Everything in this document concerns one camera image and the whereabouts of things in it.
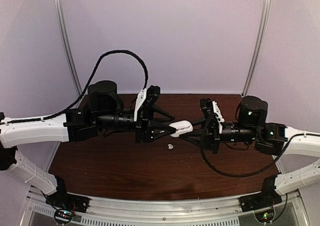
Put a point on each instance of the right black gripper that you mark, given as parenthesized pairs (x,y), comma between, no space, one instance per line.
(212,138)

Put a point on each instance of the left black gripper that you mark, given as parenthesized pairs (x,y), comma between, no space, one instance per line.
(145,116)

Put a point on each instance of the white earbud charging case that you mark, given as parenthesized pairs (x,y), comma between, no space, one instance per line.
(181,127)

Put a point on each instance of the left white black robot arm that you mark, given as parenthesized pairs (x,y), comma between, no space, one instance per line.
(104,110)

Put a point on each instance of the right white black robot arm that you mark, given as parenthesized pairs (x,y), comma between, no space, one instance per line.
(249,127)

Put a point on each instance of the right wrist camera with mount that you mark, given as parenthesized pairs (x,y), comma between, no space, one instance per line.
(212,114)

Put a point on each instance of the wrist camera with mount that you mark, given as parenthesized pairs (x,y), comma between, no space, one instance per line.
(146,98)
(212,114)

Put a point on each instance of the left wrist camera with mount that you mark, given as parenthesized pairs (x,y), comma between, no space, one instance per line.
(146,98)

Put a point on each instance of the front aluminium rail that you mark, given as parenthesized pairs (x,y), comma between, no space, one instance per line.
(225,211)

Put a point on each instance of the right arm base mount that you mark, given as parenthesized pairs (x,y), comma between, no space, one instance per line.
(262,205)

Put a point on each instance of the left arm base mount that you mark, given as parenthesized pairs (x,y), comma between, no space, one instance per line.
(65,207)

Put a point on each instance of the left aluminium frame post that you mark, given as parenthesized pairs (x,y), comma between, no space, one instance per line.
(66,46)

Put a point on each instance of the aluminium frame post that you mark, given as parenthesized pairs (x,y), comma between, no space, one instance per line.
(264,17)
(66,46)

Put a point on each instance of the right aluminium frame post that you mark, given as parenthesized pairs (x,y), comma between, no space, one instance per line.
(264,17)

